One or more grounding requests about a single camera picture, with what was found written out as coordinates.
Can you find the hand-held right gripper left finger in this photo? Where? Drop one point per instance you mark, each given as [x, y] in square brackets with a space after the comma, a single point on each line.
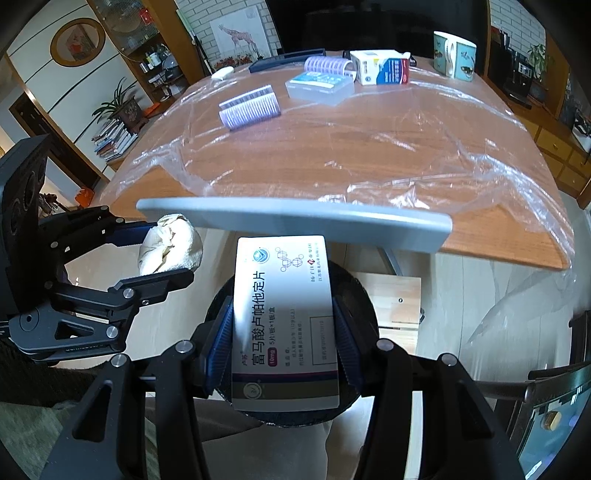
[218, 350]

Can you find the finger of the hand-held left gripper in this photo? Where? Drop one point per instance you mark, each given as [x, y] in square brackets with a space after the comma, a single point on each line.
[131, 233]
[152, 284]

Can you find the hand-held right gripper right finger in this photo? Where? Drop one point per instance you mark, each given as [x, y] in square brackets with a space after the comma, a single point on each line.
[348, 350]

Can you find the white tissue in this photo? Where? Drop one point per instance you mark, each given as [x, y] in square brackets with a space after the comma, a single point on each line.
[171, 249]

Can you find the black round trash bin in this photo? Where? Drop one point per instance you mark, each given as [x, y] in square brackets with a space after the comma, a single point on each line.
[286, 417]

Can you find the orange floor object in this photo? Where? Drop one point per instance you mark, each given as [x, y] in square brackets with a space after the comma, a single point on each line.
[84, 197]

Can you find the wooden stool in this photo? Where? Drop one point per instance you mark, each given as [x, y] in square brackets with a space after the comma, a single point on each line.
[397, 300]

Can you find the stack of books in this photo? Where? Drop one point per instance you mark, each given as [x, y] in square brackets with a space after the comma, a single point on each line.
[113, 143]

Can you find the potted orchid plant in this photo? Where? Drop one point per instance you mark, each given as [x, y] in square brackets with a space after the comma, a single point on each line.
[127, 113]

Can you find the small orange object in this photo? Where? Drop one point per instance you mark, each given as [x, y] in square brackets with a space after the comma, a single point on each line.
[152, 110]

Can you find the grey flat tray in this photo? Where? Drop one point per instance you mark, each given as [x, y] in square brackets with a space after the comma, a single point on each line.
[295, 219]

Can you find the olive cloth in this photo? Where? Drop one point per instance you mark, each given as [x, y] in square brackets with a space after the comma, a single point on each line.
[37, 415]

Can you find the white oval case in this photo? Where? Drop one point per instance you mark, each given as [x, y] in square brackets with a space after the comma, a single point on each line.
[223, 74]

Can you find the wooden display cabinet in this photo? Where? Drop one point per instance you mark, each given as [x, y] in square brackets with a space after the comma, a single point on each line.
[138, 27]

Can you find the clear plastic table sheet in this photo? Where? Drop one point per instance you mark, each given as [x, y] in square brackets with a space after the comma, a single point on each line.
[369, 138]

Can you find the giraffe picture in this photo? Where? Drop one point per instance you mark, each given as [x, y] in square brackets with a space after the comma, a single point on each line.
[235, 39]

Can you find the blue cased tablet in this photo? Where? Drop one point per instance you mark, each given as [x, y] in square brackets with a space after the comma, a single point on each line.
[277, 62]

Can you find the clear plastic box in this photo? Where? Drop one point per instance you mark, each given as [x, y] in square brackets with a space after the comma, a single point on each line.
[318, 90]

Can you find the purple striped roll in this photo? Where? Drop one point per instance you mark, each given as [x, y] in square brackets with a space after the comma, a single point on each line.
[328, 65]

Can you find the white blue red medicine box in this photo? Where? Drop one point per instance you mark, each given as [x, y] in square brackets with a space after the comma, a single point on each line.
[381, 67]

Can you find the wooden television console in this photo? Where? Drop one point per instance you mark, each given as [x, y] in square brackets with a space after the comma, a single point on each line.
[554, 147]

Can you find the printed ceramic mug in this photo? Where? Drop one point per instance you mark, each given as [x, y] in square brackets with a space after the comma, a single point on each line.
[455, 57]

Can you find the black flat television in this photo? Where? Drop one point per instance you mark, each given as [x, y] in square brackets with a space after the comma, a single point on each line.
[369, 23]

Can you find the black coffee machine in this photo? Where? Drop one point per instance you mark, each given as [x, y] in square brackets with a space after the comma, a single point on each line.
[517, 74]

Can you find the small green potted plant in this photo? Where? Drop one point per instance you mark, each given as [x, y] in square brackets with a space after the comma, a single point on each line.
[538, 57]

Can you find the round framed wall picture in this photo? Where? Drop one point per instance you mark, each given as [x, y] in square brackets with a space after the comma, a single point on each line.
[75, 40]

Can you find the black chair frame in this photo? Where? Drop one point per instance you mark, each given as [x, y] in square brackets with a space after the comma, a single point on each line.
[554, 371]

